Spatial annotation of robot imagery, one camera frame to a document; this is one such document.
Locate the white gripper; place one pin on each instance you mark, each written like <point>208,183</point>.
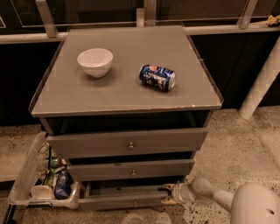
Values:
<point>177,193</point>

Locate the grey bottom drawer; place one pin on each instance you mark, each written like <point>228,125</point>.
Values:
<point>120,194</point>

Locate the grey drawer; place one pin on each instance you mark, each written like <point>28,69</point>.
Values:
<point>93,145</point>
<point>131,170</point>
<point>120,194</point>

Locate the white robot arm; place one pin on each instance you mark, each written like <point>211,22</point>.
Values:
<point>251,203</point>

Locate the grey middle drawer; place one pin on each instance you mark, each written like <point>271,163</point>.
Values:
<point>131,170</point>

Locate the grey top drawer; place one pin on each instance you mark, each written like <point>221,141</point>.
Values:
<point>93,145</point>

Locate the grey drawer cabinet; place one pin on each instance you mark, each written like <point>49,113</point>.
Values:
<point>69,101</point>

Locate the blue snack bag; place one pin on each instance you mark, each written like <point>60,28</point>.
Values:
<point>62,187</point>

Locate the blue soda can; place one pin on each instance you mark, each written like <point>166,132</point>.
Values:
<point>157,77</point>

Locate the green snack bag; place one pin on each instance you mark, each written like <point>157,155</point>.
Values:
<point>47,164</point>

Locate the white cup in bin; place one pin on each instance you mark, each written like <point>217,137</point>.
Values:
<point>42,192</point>

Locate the clear plastic bin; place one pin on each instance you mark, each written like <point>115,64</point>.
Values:
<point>27,178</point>

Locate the white ceramic bowl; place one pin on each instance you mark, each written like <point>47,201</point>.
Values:
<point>95,62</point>

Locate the white diagonal pipe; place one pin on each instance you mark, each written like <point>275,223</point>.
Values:
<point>263,81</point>

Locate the metal railing frame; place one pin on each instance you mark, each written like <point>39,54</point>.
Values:
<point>31,21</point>

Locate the yellow object on rail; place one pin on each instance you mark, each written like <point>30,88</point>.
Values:
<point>272,20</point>

